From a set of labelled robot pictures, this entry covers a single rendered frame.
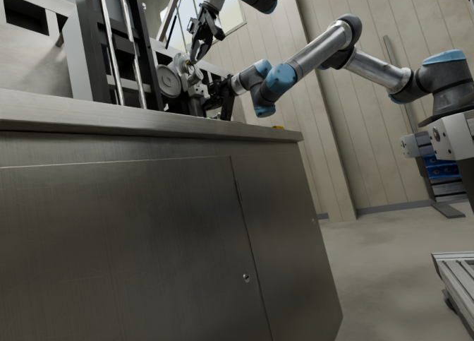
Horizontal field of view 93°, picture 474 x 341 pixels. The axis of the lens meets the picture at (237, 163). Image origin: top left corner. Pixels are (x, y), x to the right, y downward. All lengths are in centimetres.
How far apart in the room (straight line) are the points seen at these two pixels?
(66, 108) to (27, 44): 81
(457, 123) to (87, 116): 65
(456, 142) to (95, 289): 67
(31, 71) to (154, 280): 89
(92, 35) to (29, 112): 35
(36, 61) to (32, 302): 92
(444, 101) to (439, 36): 252
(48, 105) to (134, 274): 26
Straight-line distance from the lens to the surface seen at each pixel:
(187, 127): 48
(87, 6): 73
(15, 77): 110
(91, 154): 40
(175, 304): 46
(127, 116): 41
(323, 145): 308
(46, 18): 128
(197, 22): 102
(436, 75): 119
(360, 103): 340
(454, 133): 62
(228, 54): 429
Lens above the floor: 73
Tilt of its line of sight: 5 degrees up
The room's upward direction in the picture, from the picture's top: 13 degrees counter-clockwise
